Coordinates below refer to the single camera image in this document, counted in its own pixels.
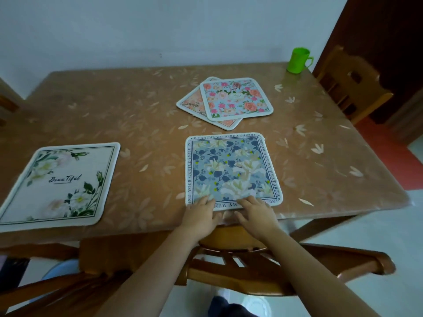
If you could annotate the person's right hand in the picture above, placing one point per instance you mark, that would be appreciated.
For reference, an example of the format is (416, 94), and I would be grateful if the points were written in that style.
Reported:
(259, 219)

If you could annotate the person's left hand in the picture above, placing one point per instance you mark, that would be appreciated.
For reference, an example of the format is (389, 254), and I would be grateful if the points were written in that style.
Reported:
(197, 219)

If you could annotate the person's left thumb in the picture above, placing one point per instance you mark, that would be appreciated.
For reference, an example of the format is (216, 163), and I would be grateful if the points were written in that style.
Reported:
(216, 219)

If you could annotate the person's right thumb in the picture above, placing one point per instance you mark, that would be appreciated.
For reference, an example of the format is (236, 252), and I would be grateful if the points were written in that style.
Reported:
(240, 217)

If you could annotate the blue floral square placemat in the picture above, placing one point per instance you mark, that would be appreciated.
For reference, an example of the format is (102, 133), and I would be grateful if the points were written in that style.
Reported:
(231, 168)

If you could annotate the person's right forearm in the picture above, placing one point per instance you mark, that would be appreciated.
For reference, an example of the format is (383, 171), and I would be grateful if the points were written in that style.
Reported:
(310, 277)

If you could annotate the person's left forearm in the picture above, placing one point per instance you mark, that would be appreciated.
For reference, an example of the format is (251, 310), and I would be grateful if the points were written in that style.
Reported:
(152, 277)

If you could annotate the wooden armchair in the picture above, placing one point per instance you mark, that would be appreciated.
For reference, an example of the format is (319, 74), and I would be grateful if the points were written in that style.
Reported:
(238, 270)

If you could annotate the wooden table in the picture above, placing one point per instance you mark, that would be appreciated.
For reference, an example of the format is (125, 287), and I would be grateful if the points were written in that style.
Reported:
(319, 227)

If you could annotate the person's dark trouser leg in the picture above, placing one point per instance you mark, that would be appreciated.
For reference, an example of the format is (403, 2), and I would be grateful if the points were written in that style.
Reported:
(231, 308)

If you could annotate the orange square placemat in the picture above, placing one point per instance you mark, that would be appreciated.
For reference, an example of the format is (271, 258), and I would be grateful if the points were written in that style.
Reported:
(191, 104)

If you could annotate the pink rose square placemat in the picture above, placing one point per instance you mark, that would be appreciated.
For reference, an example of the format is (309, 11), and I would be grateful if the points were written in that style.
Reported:
(236, 97)

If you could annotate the clear floral table cover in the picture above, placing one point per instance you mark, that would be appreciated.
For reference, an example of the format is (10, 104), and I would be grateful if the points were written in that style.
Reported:
(132, 115)

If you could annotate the white floral square placemat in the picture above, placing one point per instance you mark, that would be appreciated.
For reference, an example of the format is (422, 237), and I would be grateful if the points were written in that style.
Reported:
(62, 184)

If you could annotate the light blue plastic stool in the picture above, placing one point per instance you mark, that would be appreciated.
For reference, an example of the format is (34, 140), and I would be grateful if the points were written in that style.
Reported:
(62, 269)

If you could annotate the green plastic cup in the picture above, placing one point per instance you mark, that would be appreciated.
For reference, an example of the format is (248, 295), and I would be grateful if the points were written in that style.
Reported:
(298, 60)

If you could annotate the wooden chair with cutout back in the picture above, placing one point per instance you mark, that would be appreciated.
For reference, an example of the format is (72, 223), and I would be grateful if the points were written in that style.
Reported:
(350, 84)

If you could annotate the dark brown wooden door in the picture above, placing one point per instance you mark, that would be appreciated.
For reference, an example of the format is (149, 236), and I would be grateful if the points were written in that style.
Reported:
(383, 36)

